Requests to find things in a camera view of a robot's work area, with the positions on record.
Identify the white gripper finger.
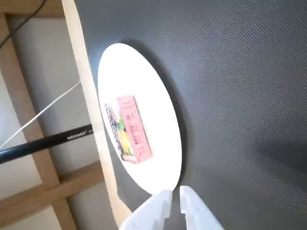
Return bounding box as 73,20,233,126
179,185,225,230
119,189,173,230

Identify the colourful pink candy box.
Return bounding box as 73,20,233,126
104,95,154,165

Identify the white paper dish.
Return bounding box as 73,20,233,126
97,43,182,196

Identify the dark grey textured mat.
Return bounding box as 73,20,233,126
75,0,307,230

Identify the black Neewer stand pole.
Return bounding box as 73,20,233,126
0,124,94,164

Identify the thin white cable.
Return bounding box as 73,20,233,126
0,82,82,150

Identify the thin black floor cable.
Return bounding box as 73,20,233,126
0,0,46,46

